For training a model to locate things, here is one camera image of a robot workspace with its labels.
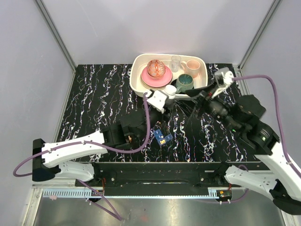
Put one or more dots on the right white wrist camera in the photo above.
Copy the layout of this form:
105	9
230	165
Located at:
224	78

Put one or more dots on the green ceramic mug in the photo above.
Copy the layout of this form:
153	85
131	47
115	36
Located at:
184	82

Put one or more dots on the blue pill organizer box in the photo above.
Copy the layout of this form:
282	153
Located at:
161	139

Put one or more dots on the white pill bottle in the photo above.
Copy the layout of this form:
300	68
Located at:
170	90

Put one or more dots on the black saucer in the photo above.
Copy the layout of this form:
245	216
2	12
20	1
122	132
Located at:
174	82

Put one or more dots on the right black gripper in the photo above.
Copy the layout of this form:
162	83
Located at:
202	98

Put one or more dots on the cream plate under pink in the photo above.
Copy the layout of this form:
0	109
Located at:
144	86

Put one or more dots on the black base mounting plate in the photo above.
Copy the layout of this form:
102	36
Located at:
158	178

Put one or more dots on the orange patterned bowl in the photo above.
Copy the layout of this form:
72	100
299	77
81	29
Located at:
156	68

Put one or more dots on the white slotted cable duct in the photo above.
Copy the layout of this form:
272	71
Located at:
85	193

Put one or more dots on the white rectangular dish tub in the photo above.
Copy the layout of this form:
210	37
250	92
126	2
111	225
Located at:
142	60

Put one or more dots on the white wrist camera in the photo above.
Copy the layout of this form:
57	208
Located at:
156	99
224	78

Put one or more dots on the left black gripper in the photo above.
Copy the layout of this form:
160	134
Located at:
165	116

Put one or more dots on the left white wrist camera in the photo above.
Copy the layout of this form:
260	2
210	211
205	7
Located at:
156	99

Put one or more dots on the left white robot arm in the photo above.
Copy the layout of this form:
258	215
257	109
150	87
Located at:
130	134

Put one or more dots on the pink ceramic mug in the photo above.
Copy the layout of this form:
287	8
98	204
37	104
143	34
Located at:
191	67

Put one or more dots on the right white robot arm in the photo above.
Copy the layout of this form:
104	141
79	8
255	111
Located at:
259	139

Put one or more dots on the clear drinking glass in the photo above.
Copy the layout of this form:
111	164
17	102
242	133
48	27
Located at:
175	63

